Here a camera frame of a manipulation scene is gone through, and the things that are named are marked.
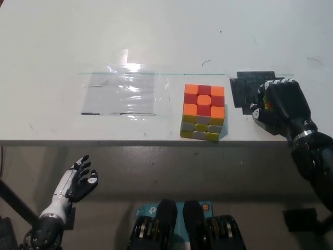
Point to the black teal robot body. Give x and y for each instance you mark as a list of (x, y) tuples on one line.
[(192, 224)]

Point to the big orange red puzzle cube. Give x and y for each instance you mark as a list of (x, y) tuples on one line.
[(203, 109)]

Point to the dark ribbed floor block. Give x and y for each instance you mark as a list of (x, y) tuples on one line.
[(7, 234)]

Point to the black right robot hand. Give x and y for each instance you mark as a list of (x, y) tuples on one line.
[(286, 106)]

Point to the white and black left hand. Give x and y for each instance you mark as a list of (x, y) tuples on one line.
[(61, 186)]

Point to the black tape patch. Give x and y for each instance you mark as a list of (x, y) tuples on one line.
[(244, 91)]

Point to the black diagonal table leg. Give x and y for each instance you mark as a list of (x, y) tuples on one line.
[(15, 200)]

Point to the clear plastic film sheet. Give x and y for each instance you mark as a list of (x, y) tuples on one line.
[(165, 88)]

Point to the small multicolour studded cube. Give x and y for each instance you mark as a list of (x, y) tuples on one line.
[(267, 104)]

